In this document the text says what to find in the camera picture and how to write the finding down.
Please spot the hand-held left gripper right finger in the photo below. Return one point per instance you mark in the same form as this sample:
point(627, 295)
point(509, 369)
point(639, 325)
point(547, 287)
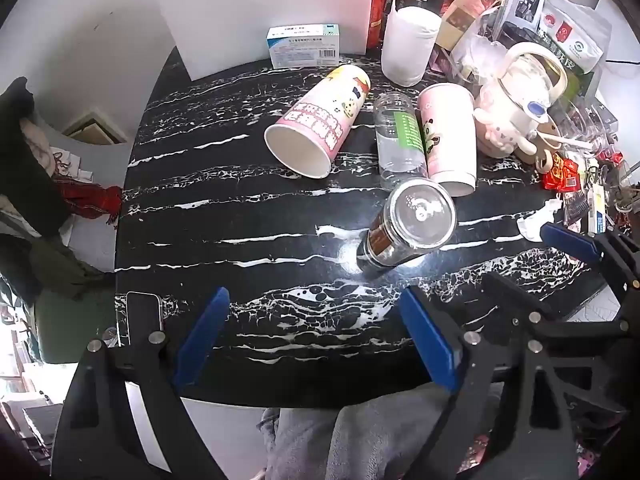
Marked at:
point(430, 340)

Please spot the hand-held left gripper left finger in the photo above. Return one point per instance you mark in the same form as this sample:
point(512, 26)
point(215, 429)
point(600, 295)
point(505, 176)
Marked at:
point(199, 340)

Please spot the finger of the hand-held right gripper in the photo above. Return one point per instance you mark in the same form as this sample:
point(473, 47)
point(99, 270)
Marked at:
point(570, 241)
point(550, 305)

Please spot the clear tumbler cup with lid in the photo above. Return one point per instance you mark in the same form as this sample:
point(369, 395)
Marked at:
point(407, 225)

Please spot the pink panda paper cup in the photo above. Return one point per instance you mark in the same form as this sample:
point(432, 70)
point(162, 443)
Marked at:
point(447, 135)

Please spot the pink cartoon paper cup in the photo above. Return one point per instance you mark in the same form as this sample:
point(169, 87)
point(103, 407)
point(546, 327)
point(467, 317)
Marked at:
point(320, 117)

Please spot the crumpled white tissue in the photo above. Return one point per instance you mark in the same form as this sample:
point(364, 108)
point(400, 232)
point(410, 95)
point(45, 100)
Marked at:
point(537, 220)

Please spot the bunch of keys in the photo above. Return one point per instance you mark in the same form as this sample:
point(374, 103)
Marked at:
point(607, 195)

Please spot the smartphone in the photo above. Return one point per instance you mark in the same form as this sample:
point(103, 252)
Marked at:
point(142, 317)

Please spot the red snack packets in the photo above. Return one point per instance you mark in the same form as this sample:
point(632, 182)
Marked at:
point(562, 175)

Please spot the white plastic spoon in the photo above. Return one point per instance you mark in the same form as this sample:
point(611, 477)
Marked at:
point(565, 141)

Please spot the person's grey trousers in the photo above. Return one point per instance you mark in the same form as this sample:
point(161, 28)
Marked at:
point(360, 440)

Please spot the green cushion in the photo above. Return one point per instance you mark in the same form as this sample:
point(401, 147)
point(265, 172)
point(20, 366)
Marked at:
point(75, 327)

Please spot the pink plush toy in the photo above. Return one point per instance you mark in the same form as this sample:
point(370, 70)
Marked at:
point(495, 125)

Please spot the olive cloth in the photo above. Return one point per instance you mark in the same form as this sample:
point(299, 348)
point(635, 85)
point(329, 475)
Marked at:
point(60, 262)

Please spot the white glass kettle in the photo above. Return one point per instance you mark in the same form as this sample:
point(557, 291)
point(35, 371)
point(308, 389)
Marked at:
point(532, 82)

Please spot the red knitted scarf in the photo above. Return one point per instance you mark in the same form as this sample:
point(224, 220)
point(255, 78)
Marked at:
point(87, 200)

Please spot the clear bottle with green label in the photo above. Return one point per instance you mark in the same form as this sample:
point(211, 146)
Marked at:
point(397, 137)

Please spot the white and green pouch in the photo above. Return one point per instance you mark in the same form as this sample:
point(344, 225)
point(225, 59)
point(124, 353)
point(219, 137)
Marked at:
point(575, 30)

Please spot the printed leaflet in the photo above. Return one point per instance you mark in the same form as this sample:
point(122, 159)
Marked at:
point(522, 2)

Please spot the brown carton box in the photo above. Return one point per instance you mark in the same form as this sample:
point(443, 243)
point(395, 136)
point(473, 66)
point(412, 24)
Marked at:
point(470, 15)

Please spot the dark coat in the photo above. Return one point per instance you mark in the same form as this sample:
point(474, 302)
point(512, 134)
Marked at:
point(27, 160)

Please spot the white plastic tub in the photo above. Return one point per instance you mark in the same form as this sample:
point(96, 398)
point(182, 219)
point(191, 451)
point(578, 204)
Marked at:
point(407, 47)

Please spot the red canister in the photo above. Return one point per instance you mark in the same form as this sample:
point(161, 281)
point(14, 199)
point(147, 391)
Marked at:
point(377, 5)

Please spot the blue and white medicine box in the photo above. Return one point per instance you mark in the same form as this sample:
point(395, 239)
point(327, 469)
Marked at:
point(302, 46)

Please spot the white board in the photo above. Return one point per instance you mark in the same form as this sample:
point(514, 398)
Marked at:
point(225, 15)

